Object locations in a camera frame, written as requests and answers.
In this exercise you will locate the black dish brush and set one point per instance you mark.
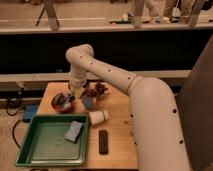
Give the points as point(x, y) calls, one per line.
point(85, 89)

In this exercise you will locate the blue box on floor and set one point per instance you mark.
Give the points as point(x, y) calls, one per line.
point(29, 112)

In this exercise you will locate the bunch of dark grapes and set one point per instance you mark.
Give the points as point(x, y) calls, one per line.
point(98, 90)

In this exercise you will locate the green plastic tray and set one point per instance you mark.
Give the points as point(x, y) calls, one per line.
point(45, 145)

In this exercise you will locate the red bowl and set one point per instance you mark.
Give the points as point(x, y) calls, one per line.
point(62, 102)

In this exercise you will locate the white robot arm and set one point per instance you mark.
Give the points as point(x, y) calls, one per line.
point(157, 131)

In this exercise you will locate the black remote control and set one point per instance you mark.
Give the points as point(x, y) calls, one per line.
point(103, 142)

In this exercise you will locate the white paper cup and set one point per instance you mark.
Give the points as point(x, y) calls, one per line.
point(97, 117)

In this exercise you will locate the blue sponge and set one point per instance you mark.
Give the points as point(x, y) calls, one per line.
point(73, 131)

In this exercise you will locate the blue cup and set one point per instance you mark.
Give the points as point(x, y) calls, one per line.
point(88, 102)

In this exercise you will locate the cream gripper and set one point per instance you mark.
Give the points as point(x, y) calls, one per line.
point(76, 92)

